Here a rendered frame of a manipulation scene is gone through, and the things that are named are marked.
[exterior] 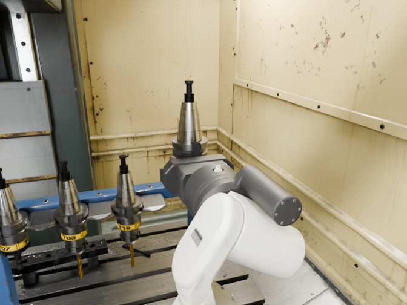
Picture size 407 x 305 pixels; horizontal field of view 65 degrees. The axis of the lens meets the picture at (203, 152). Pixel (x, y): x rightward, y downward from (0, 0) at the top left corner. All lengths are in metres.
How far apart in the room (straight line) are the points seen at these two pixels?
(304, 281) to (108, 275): 0.60
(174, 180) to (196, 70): 1.18
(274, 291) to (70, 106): 0.93
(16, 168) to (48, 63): 0.38
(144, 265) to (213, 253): 0.72
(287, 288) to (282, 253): 0.75
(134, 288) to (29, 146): 0.61
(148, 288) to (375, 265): 0.59
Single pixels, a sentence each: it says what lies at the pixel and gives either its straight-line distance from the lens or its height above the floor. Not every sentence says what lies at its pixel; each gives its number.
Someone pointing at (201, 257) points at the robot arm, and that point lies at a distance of 0.34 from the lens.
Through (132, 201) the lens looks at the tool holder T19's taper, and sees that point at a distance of 0.68.
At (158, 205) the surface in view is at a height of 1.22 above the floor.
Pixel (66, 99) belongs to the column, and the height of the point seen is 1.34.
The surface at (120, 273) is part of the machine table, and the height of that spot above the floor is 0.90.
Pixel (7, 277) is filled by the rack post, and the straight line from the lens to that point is 0.85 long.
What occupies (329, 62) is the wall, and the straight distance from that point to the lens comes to 0.95.
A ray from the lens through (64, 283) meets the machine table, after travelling 1.05.
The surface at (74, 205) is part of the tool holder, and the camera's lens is 0.68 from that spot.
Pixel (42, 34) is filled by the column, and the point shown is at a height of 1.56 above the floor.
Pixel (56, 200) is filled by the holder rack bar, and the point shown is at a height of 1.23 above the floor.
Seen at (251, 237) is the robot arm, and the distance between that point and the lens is 0.34.
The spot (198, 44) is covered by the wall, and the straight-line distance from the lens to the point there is 1.65.
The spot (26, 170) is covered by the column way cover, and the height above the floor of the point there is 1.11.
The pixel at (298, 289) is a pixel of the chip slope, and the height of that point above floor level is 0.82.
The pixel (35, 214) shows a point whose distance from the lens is 0.74.
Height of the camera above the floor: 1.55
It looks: 20 degrees down
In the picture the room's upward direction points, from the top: straight up
